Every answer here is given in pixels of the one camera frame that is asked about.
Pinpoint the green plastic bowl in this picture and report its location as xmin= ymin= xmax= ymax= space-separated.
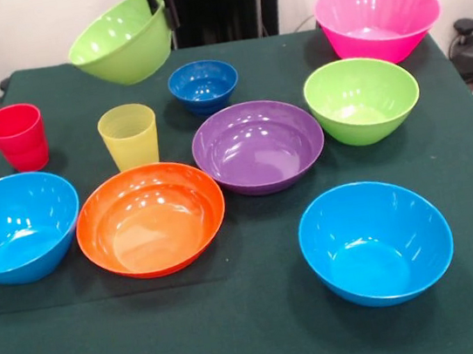
xmin=60 ymin=0 xmax=181 ymax=94
xmin=299 ymin=49 xmax=428 ymax=154

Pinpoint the small dark blue bowl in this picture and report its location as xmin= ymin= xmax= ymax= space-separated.
xmin=164 ymin=55 xmax=244 ymax=121

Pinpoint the yellow plastic cup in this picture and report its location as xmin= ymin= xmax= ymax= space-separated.
xmin=93 ymin=99 xmax=163 ymax=175

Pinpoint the purple plastic bowl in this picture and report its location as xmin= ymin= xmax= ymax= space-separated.
xmin=186 ymin=91 xmax=332 ymax=204

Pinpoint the red plastic cup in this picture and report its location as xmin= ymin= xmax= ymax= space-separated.
xmin=0 ymin=100 xmax=52 ymax=177

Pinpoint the large magenta plastic bowl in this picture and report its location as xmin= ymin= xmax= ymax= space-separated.
xmin=312 ymin=0 xmax=449 ymax=75

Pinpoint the orange plastic bowl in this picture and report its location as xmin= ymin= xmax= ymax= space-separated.
xmin=67 ymin=154 xmax=235 ymax=289

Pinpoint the light blue plastic bowl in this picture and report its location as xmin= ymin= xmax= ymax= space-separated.
xmin=291 ymin=169 xmax=462 ymax=318
xmin=0 ymin=165 xmax=91 ymax=288

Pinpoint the dark green tablecloth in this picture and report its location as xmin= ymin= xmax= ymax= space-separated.
xmin=0 ymin=5 xmax=473 ymax=354

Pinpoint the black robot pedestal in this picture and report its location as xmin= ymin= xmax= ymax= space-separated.
xmin=165 ymin=0 xmax=293 ymax=51

